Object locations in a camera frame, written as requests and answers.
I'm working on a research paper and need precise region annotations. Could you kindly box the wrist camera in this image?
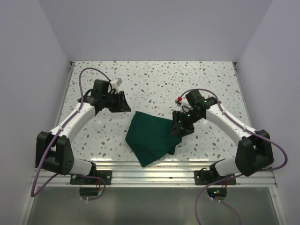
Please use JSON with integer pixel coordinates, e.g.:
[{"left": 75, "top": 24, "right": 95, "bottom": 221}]
[
  {"left": 175, "top": 97, "right": 190, "bottom": 112},
  {"left": 110, "top": 78, "right": 123, "bottom": 92}
]

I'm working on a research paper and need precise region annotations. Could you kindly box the aluminium rail frame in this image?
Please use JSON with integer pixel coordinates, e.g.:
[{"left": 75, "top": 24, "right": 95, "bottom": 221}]
[{"left": 17, "top": 61, "right": 300, "bottom": 225}]

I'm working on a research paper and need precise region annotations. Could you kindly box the green surgical cloth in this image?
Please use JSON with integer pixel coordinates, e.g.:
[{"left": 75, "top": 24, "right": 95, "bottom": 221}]
[{"left": 125, "top": 111, "right": 182, "bottom": 167}]

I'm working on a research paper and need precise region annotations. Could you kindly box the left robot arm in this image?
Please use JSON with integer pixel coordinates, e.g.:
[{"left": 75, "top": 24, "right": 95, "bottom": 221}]
[{"left": 35, "top": 78, "right": 131, "bottom": 184}]

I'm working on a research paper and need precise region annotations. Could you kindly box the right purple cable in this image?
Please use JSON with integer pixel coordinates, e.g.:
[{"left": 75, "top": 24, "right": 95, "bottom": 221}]
[{"left": 179, "top": 88, "right": 288, "bottom": 225}]

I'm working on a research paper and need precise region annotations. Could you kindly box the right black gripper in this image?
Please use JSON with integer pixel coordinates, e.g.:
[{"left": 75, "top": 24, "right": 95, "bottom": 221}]
[{"left": 169, "top": 110, "right": 203, "bottom": 139}]

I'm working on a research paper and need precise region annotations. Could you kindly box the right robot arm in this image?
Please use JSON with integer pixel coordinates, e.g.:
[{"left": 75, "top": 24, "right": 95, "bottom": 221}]
[{"left": 171, "top": 89, "right": 274, "bottom": 184}]

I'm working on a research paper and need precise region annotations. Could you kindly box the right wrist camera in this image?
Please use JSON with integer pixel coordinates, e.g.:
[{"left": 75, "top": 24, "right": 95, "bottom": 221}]
[{"left": 175, "top": 97, "right": 190, "bottom": 112}]

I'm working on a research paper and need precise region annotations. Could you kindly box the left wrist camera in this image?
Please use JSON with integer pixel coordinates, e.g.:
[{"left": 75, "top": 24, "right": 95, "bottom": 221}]
[{"left": 110, "top": 78, "right": 123, "bottom": 92}]

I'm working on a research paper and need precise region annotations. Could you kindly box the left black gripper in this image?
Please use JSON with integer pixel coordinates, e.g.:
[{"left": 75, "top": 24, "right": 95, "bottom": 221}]
[{"left": 102, "top": 91, "right": 131, "bottom": 113}]

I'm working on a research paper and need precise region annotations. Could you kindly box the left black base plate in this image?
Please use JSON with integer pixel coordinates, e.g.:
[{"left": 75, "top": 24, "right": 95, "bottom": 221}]
[{"left": 70, "top": 170, "right": 113, "bottom": 201}]

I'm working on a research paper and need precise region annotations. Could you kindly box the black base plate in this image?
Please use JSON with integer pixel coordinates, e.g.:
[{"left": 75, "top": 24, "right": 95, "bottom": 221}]
[
  {"left": 194, "top": 167, "right": 236, "bottom": 201},
  {"left": 70, "top": 170, "right": 113, "bottom": 201}
]

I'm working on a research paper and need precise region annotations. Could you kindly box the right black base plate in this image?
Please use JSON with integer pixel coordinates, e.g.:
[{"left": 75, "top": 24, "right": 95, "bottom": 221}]
[{"left": 194, "top": 167, "right": 236, "bottom": 201}]

